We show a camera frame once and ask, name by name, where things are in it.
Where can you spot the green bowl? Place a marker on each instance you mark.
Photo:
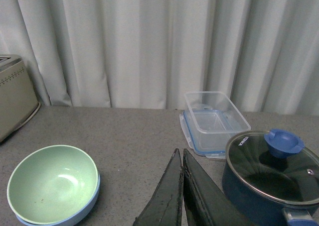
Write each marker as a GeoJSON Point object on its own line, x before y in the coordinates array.
{"type": "Point", "coordinates": [54, 186]}

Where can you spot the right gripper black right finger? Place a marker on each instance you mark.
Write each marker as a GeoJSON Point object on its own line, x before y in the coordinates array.
{"type": "Point", "coordinates": [205, 204]}

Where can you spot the clear plastic food container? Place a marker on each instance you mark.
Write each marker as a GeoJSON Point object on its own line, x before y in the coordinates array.
{"type": "Point", "coordinates": [203, 100]}

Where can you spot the blue-rimmed container lid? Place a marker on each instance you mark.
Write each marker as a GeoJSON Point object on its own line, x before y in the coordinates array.
{"type": "Point", "coordinates": [206, 132]}

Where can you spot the dark blue cooking pot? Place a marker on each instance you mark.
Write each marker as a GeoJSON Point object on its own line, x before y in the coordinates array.
{"type": "Point", "coordinates": [260, 210]}

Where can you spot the cream two-slot toaster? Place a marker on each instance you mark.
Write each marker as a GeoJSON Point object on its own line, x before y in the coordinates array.
{"type": "Point", "coordinates": [18, 101]}

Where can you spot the glass pot lid blue knob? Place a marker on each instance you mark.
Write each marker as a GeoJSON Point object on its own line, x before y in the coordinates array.
{"type": "Point", "coordinates": [276, 165]}

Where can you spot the white curtain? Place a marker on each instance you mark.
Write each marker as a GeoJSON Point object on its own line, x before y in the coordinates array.
{"type": "Point", "coordinates": [263, 54]}

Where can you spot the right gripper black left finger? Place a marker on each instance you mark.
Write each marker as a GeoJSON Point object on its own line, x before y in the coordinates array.
{"type": "Point", "coordinates": [165, 206]}

